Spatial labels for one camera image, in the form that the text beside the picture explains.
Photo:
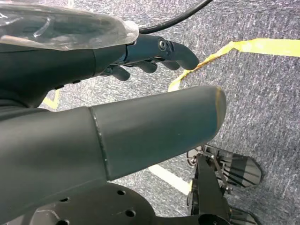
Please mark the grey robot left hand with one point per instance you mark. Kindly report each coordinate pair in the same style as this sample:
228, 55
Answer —
152, 130

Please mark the black robot left foot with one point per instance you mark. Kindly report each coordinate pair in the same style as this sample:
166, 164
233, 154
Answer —
243, 174

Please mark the black robot foot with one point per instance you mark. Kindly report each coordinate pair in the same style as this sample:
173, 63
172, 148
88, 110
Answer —
241, 219
243, 174

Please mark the black robot right foot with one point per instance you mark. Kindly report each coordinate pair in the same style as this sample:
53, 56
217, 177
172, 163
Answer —
241, 219

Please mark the clear plastic cover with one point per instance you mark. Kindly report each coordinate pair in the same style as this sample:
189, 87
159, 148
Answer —
58, 28

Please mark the yellow floor tape square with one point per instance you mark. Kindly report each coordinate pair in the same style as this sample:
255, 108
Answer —
258, 46

